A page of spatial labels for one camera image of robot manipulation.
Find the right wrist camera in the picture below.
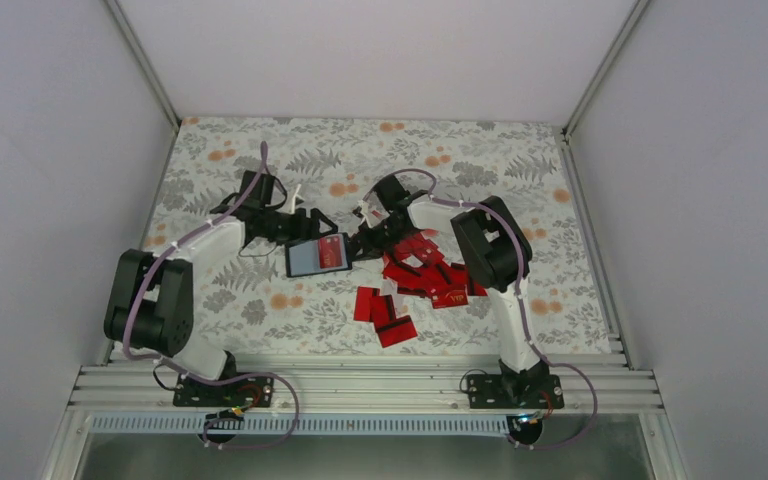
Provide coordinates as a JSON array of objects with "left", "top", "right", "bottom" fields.
[{"left": 352, "top": 199, "right": 387, "bottom": 228}]

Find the black leather card holder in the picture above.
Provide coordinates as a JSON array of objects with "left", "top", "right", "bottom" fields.
[{"left": 285, "top": 232, "right": 353, "bottom": 278}]

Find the purple cable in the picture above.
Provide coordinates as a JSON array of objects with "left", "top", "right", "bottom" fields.
[
  {"left": 364, "top": 168, "right": 599, "bottom": 453},
  {"left": 121, "top": 140, "right": 301, "bottom": 452}
]

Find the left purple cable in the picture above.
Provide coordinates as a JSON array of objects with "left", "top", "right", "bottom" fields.
[{"left": 121, "top": 140, "right": 301, "bottom": 452}]

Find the red card far right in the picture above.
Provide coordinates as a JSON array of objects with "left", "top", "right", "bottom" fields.
[{"left": 454, "top": 264, "right": 487, "bottom": 297}]

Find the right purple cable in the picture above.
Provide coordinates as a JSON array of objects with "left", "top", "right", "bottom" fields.
[{"left": 364, "top": 168, "right": 599, "bottom": 453}]

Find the red card left edge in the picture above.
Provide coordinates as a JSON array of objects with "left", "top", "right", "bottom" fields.
[{"left": 353, "top": 286, "right": 380, "bottom": 323}]

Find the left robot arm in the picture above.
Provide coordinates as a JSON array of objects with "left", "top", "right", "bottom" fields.
[{"left": 103, "top": 170, "right": 351, "bottom": 405}]

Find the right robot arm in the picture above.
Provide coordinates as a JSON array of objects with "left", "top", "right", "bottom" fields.
[{"left": 348, "top": 174, "right": 549, "bottom": 407}]

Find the red card front bottom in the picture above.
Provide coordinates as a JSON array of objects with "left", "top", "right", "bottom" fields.
[{"left": 371, "top": 312, "right": 418, "bottom": 348}]

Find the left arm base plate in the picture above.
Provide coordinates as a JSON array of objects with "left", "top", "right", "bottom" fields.
[{"left": 172, "top": 377, "right": 275, "bottom": 409}]

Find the red card top centre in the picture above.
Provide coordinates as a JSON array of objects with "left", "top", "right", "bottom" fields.
[{"left": 391, "top": 231, "right": 445, "bottom": 265}]

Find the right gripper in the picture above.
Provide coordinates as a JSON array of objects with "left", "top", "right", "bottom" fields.
[{"left": 347, "top": 217, "right": 410, "bottom": 263}]

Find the aluminium rail frame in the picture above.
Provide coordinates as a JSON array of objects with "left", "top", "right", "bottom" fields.
[{"left": 68, "top": 341, "right": 664, "bottom": 414}]

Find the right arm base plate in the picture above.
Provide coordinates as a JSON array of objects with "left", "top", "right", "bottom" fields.
[{"left": 460, "top": 373, "right": 565, "bottom": 410}]

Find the floral patterned table mat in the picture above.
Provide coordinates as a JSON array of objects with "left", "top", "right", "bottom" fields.
[{"left": 144, "top": 117, "right": 610, "bottom": 358}]

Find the red VIP card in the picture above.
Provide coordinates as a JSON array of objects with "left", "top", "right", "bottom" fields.
[
  {"left": 429, "top": 286, "right": 469, "bottom": 309},
  {"left": 316, "top": 233, "right": 351, "bottom": 272}
]

